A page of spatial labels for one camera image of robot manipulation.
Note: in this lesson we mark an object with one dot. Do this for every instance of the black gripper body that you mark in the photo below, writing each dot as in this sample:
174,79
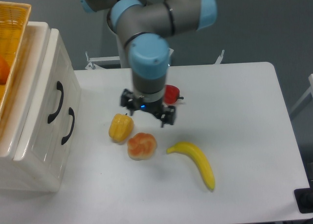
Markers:
140,103

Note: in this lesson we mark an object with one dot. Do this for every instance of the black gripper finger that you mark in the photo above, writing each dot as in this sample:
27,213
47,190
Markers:
126,101
167,115

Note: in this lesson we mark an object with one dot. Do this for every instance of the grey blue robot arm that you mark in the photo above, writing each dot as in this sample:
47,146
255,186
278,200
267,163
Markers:
142,29

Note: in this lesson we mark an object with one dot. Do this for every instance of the white drawer cabinet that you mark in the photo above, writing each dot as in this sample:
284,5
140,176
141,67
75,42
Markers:
33,176

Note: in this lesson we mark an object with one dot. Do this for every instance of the red bell pepper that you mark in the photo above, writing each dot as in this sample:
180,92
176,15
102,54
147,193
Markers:
172,94

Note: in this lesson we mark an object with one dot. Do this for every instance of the yellow bell pepper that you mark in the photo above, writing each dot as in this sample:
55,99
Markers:
121,127

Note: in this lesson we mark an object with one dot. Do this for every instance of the yellow banana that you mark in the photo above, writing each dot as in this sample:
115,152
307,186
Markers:
199,158

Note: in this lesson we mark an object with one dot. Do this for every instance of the orange glazed bun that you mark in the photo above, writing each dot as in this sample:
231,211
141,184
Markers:
142,146

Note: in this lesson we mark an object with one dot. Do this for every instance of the metal table clamp left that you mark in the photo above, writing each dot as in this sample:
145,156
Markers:
94,63

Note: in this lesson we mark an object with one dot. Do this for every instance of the orange fruit in basket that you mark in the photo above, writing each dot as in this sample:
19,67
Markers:
4,71

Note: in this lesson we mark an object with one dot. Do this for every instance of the yellow wicker basket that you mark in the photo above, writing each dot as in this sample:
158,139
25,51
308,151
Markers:
14,18

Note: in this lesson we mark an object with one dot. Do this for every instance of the white furniture leg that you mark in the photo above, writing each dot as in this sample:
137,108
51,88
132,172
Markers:
303,101

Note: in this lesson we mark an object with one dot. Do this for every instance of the black device at table edge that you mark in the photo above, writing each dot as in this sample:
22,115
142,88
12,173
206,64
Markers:
304,200

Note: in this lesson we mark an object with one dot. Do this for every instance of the black lower drawer handle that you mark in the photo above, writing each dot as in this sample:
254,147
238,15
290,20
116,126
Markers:
69,126

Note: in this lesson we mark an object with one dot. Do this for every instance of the black drawer handle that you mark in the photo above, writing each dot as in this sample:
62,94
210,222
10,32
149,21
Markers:
59,100
69,126

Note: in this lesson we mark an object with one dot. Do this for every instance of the black top drawer handle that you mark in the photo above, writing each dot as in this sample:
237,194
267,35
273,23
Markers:
59,100

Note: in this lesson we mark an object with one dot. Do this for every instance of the white table clamp bracket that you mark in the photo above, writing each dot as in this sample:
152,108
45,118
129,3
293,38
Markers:
220,58

